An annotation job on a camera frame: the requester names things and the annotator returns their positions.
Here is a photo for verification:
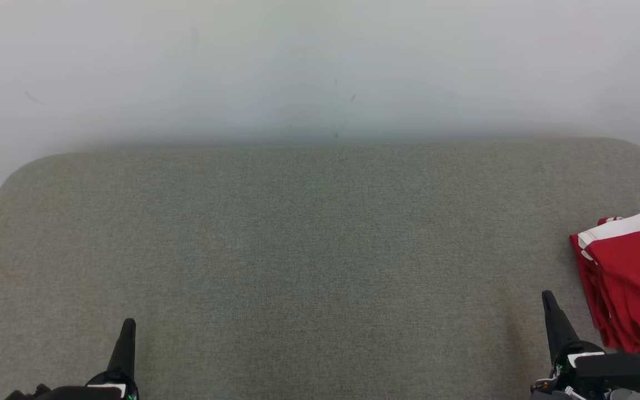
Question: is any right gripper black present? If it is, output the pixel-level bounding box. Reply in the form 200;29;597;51
530;290;608;400

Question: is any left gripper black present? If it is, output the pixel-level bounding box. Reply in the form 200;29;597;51
84;318;141;400

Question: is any grey fabric sofa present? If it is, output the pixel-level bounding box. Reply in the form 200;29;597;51
0;137;640;400

